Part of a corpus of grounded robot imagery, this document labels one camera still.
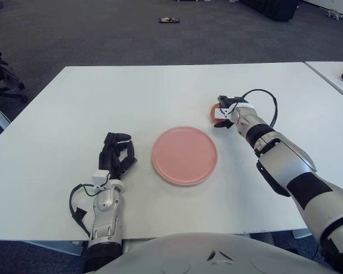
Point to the black curtain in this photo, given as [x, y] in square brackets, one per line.
[274, 10]

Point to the black office chair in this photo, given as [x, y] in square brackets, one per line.
[0, 72]

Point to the dark flat object on carpet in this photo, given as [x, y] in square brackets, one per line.
[168, 20]

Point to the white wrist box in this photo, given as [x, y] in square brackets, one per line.
[100, 176]
[221, 113]

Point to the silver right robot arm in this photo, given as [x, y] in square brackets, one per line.
[288, 168]

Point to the pink round plate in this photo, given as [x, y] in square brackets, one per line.
[184, 155]

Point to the red apple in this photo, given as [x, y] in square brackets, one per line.
[213, 114]

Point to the small grey quadruped robot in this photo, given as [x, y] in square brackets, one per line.
[335, 14]

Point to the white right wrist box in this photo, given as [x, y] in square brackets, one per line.
[221, 113]

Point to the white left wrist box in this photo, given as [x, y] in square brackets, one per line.
[100, 176]

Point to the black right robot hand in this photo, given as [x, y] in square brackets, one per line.
[231, 101]

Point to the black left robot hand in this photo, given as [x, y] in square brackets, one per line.
[111, 158]

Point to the grey robot torso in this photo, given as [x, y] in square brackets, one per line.
[188, 254]

